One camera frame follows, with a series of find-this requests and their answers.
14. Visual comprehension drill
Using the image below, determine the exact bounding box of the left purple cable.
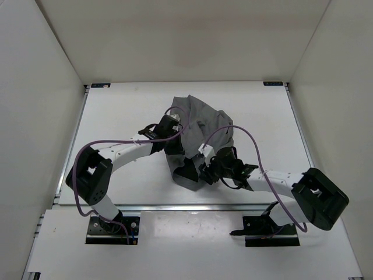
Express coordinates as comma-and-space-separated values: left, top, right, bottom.
74, 106, 192, 245

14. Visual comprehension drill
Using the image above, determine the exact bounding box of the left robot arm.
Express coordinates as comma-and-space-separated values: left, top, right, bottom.
65, 114, 183, 234

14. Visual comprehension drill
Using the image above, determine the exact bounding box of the right blue corner label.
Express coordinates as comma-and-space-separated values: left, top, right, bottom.
263, 81, 283, 86

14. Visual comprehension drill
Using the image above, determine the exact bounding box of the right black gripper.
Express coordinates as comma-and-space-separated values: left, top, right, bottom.
199, 155, 233, 184

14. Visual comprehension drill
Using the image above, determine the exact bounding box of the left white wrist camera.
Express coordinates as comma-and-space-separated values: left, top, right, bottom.
170, 114, 180, 123

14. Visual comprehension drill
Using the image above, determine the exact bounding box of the grey pleated skirt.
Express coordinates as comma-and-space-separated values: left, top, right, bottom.
165, 95, 234, 191

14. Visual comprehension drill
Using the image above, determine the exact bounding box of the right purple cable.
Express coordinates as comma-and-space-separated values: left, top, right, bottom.
203, 125, 308, 233

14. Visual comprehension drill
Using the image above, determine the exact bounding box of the purple cable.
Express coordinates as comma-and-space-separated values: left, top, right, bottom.
74, 106, 192, 245
203, 125, 308, 233

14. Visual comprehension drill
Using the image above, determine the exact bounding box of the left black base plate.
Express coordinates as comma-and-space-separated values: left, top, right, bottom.
85, 212, 140, 246

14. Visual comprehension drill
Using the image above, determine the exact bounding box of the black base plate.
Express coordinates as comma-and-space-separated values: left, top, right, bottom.
85, 212, 140, 246
230, 202, 300, 247

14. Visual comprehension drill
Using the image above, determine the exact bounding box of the left blue corner label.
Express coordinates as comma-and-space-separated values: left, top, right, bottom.
90, 83, 111, 88

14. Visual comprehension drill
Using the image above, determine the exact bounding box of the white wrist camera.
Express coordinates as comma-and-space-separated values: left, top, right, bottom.
198, 143, 216, 167
170, 114, 180, 123

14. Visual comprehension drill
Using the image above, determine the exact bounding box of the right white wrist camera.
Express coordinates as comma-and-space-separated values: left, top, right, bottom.
198, 143, 216, 167

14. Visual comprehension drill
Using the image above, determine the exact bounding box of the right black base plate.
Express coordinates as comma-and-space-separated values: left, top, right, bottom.
230, 202, 300, 247

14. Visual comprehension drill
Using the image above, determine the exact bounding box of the blue corner label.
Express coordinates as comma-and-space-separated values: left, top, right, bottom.
263, 81, 283, 86
90, 83, 111, 88

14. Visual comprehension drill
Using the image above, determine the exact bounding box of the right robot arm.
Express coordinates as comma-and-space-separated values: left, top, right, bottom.
198, 144, 350, 234

